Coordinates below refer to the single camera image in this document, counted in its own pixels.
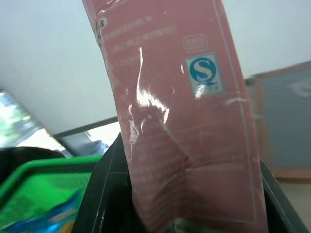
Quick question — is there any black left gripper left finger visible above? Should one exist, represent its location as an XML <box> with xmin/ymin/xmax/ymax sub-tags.
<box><xmin>76</xmin><ymin>132</ymin><xmax>153</xmax><ymax>233</ymax></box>

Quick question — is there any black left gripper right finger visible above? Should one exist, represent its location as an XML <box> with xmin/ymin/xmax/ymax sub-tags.
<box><xmin>260</xmin><ymin>159</ymin><xmax>309</xmax><ymax>233</ymax></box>

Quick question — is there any pink snack packet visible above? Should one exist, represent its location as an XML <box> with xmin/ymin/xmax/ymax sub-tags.
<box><xmin>81</xmin><ymin>0</ymin><xmax>269</xmax><ymax>233</ymax></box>

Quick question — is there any green plastic basket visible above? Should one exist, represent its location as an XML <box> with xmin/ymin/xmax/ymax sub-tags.
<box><xmin>0</xmin><ymin>155</ymin><xmax>104</xmax><ymax>228</ymax></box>

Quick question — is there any blue snack packet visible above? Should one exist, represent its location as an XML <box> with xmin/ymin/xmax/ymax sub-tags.
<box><xmin>0</xmin><ymin>190</ymin><xmax>82</xmax><ymax>233</ymax></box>

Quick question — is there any grey cabinet with wooden trim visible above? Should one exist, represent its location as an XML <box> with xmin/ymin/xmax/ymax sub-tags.
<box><xmin>244</xmin><ymin>60</ymin><xmax>311</xmax><ymax>185</ymax></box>

